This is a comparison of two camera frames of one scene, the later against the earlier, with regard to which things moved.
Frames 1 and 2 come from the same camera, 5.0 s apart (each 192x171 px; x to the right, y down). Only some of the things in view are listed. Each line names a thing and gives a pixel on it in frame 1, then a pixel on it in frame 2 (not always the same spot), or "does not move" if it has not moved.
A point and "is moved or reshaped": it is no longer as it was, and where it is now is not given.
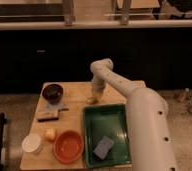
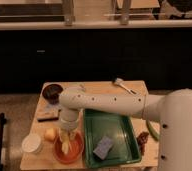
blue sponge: (103, 148) does not move
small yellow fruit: (50, 134) does not move
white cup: (32, 143) does not move
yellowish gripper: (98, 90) -> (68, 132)
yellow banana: (91, 100) is moved or reshaped
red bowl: (68, 147) does not move
